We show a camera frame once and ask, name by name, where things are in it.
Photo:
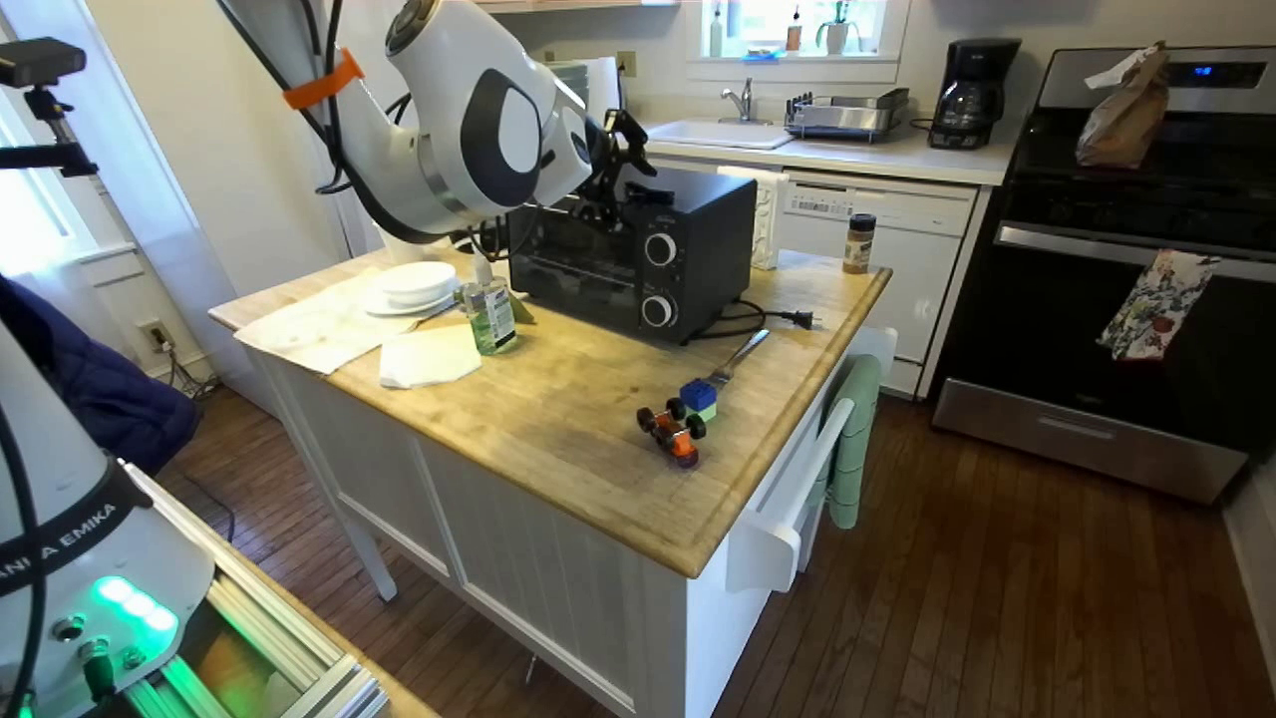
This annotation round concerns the kitchen window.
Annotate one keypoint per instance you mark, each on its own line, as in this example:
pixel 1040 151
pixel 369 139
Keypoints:
pixel 758 20

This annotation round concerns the teal hanging towel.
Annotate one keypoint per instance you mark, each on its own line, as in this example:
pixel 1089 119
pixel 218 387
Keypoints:
pixel 856 451

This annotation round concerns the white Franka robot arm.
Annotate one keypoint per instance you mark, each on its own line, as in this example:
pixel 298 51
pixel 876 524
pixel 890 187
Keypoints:
pixel 442 120

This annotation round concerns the small red bottle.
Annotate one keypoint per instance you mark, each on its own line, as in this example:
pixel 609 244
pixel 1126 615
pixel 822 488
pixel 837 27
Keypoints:
pixel 795 34

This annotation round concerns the dark blue jacket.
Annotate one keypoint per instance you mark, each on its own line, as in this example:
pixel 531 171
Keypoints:
pixel 94 386

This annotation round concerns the floral dish towel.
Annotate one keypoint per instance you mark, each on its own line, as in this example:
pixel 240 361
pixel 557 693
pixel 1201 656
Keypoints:
pixel 1152 304

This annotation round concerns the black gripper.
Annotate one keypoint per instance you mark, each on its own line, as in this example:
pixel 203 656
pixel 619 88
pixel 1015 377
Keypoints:
pixel 625 147

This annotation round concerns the white paper towel roll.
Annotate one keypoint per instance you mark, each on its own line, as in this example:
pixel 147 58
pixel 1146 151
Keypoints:
pixel 603 80

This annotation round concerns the black coffee maker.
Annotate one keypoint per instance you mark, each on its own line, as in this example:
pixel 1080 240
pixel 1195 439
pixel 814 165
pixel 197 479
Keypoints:
pixel 973 95

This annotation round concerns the white kitchen island wooden top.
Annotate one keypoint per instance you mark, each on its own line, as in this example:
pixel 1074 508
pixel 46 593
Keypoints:
pixel 531 559

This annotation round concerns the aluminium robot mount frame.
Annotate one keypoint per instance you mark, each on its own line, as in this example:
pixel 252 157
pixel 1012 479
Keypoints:
pixel 281 641

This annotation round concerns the silver fork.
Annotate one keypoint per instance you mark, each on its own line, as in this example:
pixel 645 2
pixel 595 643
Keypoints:
pixel 745 353

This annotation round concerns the spice jar black lid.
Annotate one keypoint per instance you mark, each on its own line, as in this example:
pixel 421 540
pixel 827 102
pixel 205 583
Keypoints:
pixel 858 249

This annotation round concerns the large white paper towel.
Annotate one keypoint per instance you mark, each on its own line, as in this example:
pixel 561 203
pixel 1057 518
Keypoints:
pixel 313 333

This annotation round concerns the white ceramic bowl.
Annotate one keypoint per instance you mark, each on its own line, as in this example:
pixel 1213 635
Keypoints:
pixel 415 280

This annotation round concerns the white dishwasher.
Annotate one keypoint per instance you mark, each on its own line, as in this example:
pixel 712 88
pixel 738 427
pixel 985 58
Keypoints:
pixel 919 264

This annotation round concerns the black toaster oven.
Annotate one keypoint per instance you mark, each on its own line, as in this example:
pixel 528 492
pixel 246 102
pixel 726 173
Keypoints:
pixel 600 264

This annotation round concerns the chrome sink faucet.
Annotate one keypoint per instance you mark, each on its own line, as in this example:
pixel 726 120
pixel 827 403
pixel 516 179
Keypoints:
pixel 745 104

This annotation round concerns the white kitchen sink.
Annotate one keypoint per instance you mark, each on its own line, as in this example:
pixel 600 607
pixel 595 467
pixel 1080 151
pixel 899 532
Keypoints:
pixel 712 132

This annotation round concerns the small blue green toy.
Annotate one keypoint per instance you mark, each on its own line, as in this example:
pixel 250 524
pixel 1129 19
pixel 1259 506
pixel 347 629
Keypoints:
pixel 698 393

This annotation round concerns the white counter cabinets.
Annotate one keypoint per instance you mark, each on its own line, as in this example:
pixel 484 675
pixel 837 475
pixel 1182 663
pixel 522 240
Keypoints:
pixel 903 160

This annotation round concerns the white green soap bottle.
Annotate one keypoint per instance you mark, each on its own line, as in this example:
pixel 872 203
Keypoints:
pixel 716 34

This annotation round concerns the blue sponge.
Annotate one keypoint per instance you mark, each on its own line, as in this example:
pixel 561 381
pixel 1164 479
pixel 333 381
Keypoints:
pixel 763 58

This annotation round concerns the stack of white plates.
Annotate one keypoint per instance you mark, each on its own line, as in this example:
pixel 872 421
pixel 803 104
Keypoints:
pixel 402 310

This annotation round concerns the white wall outlet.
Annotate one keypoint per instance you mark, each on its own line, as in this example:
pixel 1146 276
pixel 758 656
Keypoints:
pixel 155 337

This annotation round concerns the folded white napkin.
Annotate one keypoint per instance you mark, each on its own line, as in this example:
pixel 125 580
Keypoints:
pixel 424 361

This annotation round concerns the white island towel bar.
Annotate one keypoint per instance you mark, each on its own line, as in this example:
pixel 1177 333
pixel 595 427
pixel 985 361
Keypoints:
pixel 785 519

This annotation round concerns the black steel kitchen stove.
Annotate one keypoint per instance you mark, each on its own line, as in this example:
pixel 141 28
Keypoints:
pixel 1129 386

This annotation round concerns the grey dish rack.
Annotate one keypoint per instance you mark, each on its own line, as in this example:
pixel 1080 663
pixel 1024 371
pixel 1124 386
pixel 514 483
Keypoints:
pixel 845 120

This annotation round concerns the black camera on tripod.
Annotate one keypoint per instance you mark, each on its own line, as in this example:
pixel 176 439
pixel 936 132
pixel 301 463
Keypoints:
pixel 42 62

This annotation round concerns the green spray bottle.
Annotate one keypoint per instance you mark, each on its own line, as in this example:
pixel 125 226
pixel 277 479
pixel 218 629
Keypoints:
pixel 837 34

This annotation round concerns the brown paper bag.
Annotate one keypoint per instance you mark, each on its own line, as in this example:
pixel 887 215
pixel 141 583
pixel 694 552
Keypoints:
pixel 1124 125

